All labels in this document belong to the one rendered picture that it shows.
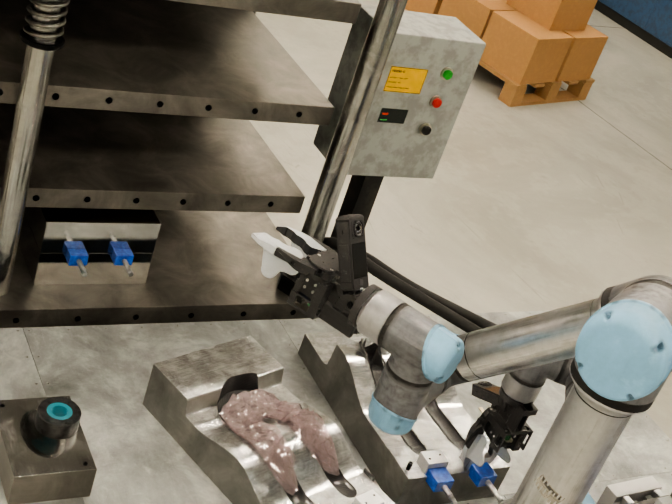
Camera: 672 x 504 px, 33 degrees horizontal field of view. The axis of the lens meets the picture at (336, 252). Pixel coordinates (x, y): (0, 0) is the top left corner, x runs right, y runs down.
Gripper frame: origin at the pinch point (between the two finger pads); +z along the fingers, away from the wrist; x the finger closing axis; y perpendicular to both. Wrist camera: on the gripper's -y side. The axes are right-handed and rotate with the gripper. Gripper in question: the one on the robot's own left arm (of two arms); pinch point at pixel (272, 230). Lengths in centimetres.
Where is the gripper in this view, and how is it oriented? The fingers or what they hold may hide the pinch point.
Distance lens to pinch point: 174.3
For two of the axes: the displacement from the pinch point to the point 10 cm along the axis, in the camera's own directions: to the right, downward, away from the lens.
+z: -7.8, -5.0, 3.7
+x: 5.0, -1.7, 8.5
